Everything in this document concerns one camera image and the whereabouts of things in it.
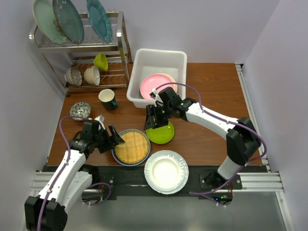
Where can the cream white bowl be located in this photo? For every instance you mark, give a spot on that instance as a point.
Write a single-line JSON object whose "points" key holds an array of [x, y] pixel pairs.
{"points": [[92, 75]]}

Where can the metal dish rack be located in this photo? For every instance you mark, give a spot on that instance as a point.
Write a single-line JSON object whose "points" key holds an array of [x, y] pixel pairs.
{"points": [[82, 55]]}

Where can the woven bamboo tray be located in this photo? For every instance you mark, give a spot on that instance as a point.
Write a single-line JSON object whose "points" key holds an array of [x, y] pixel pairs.
{"points": [[131, 146]]}

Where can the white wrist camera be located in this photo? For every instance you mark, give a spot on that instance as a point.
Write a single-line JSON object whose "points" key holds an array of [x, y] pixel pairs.
{"points": [[155, 96], [100, 118]]}

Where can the white plastic bin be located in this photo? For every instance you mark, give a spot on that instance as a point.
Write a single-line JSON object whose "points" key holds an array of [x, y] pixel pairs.
{"points": [[151, 61]]}

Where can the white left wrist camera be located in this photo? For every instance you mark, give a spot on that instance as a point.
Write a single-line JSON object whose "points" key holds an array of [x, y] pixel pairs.
{"points": [[100, 118]]}

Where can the grey patterned bowl on rack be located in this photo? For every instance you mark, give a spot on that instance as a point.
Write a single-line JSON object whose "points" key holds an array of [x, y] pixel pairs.
{"points": [[73, 76]]}

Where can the mint green large plate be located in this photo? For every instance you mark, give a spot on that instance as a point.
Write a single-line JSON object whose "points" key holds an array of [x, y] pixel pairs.
{"points": [[44, 16]]}

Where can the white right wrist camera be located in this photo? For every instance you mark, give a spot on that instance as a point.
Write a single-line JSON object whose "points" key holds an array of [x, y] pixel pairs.
{"points": [[155, 96]]}

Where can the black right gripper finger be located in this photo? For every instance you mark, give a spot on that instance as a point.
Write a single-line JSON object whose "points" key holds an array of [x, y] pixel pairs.
{"points": [[150, 116], [161, 120]]}

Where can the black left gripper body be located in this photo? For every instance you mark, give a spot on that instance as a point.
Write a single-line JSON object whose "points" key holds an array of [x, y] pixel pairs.
{"points": [[102, 140]]}

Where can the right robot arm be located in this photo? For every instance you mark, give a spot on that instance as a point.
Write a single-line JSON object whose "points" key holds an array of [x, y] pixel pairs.
{"points": [[241, 138]]}

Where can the lime green bowl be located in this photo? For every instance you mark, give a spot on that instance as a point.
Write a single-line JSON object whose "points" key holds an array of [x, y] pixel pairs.
{"points": [[101, 62]]}

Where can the dark green mug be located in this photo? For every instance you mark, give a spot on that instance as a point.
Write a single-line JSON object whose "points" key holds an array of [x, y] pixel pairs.
{"points": [[108, 100]]}

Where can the white plate under scalloped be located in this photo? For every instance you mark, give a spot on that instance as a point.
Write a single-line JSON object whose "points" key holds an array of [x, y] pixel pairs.
{"points": [[171, 191]]}

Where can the aluminium frame rail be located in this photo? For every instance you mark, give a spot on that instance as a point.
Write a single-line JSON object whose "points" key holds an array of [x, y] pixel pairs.
{"points": [[271, 180]]}

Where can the lime green plate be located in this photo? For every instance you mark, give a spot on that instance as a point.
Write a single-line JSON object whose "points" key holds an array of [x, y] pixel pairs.
{"points": [[161, 135]]}

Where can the white scalloped deep plate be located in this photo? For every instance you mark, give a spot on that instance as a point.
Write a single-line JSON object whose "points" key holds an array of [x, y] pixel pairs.
{"points": [[166, 169]]}

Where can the leaf patterned bowl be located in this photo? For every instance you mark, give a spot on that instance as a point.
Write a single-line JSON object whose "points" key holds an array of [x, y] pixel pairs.
{"points": [[80, 111]]}

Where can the teal large plate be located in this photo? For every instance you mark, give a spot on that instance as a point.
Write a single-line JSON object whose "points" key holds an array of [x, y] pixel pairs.
{"points": [[99, 20]]}

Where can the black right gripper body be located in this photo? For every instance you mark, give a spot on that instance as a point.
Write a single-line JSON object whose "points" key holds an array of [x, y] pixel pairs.
{"points": [[168, 108]]}

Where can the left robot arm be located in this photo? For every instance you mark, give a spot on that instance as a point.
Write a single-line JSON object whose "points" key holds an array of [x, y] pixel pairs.
{"points": [[48, 210]]}

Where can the dark blue speckled plate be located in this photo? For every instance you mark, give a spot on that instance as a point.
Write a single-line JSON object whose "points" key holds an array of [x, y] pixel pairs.
{"points": [[69, 20]]}

